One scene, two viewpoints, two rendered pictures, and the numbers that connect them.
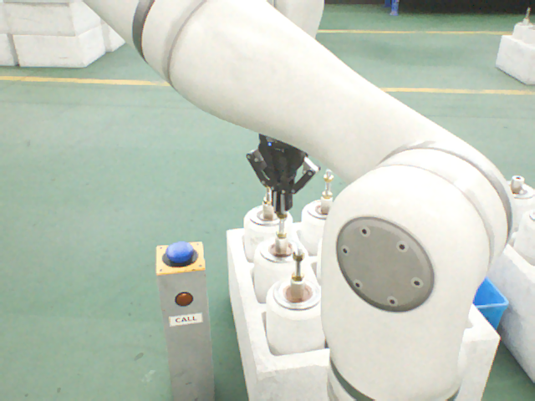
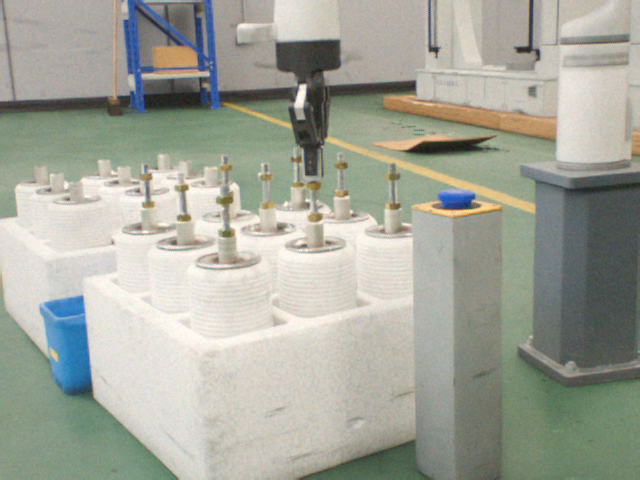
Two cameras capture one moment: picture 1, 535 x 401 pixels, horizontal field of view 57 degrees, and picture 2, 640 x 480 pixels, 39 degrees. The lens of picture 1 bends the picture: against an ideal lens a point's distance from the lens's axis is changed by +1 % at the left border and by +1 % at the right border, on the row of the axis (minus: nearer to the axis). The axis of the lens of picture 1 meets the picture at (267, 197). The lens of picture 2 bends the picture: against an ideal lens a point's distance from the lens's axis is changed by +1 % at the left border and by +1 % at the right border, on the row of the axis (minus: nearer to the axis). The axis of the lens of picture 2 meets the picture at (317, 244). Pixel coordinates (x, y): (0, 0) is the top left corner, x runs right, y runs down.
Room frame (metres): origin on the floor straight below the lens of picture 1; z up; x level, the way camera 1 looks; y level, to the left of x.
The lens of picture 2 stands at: (1.07, 0.97, 0.50)
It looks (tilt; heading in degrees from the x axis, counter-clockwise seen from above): 13 degrees down; 249
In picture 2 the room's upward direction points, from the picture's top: 2 degrees counter-clockwise
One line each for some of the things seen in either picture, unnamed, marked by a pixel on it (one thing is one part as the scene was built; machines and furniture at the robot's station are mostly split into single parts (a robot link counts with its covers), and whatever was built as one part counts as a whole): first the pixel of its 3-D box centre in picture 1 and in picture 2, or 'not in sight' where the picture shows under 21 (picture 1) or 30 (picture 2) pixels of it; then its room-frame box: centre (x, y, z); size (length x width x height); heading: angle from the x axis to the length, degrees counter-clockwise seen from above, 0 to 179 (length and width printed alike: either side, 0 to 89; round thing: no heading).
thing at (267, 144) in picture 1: (282, 144); (309, 76); (0.70, -0.02, 0.45); 0.08 x 0.08 x 0.09
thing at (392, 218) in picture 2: (297, 286); (393, 221); (0.58, -0.05, 0.26); 0.02 x 0.02 x 0.03
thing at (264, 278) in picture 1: (280, 290); (318, 316); (0.70, -0.02, 0.16); 0.10 x 0.10 x 0.18
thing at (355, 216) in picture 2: not in sight; (342, 217); (0.61, -0.16, 0.25); 0.08 x 0.08 x 0.01
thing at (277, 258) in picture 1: (281, 250); (315, 245); (0.70, -0.02, 0.25); 0.08 x 0.08 x 0.01
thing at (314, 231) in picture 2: (281, 244); (315, 235); (0.70, -0.02, 0.26); 0.02 x 0.02 x 0.03
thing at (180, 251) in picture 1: (180, 253); (456, 200); (0.59, 0.13, 0.32); 0.04 x 0.04 x 0.02
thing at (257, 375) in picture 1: (338, 311); (274, 345); (0.72, -0.14, 0.09); 0.39 x 0.39 x 0.18; 11
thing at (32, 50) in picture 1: (62, 45); not in sight; (3.14, 1.28, 0.09); 0.39 x 0.39 x 0.18; 88
